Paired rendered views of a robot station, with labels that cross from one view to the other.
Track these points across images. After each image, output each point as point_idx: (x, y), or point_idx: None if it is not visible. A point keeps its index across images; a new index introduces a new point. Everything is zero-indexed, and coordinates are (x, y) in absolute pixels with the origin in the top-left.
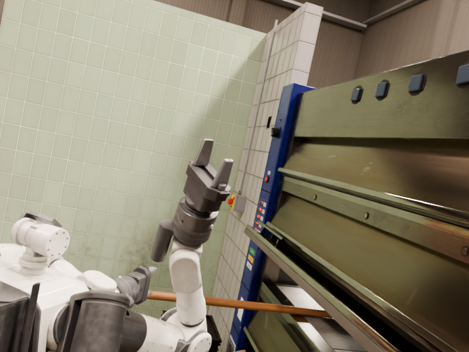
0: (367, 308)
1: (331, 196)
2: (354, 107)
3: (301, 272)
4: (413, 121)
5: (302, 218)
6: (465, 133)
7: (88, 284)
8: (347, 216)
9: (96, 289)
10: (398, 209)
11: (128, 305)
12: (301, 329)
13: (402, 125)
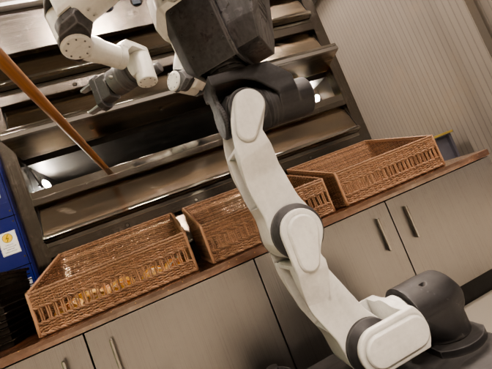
0: (159, 122)
1: (98, 74)
2: None
3: (145, 94)
4: (146, 17)
5: (64, 107)
6: None
7: (138, 46)
8: None
9: (146, 49)
10: (165, 53)
11: None
12: (129, 161)
13: (138, 20)
